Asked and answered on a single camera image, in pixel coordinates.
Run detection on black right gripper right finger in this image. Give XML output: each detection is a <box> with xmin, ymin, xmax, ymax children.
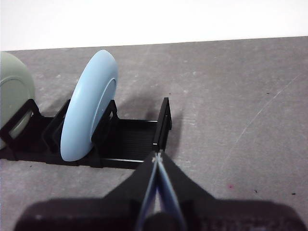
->
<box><xmin>159</xmin><ymin>150</ymin><xmax>308</xmax><ymax>231</ymax></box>

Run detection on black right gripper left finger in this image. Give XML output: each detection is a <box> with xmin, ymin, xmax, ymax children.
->
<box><xmin>14</xmin><ymin>150</ymin><xmax>157</xmax><ymax>231</ymax></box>

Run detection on blue round plate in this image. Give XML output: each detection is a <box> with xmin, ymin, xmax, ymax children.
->
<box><xmin>60</xmin><ymin>50</ymin><xmax>119</xmax><ymax>162</ymax></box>

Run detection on green round plate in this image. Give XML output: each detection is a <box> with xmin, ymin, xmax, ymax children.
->
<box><xmin>0</xmin><ymin>51</ymin><xmax>36</xmax><ymax>150</ymax></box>

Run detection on black plate rack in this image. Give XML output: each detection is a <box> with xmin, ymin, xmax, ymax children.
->
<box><xmin>0</xmin><ymin>97</ymin><xmax>173</xmax><ymax>169</ymax></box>

